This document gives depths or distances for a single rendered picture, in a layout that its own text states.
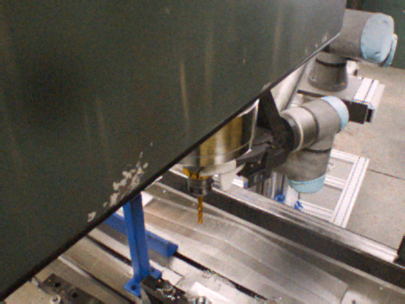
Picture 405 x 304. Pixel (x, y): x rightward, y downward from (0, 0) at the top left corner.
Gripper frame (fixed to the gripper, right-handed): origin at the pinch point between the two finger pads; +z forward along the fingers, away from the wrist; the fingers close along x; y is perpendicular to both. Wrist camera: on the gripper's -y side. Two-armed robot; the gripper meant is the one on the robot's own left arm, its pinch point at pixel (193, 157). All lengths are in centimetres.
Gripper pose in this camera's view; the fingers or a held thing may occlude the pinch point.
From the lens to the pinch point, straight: 59.9
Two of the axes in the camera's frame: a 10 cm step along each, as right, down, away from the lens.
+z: -7.9, 3.0, -5.4
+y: -0.4, 8.5, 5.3
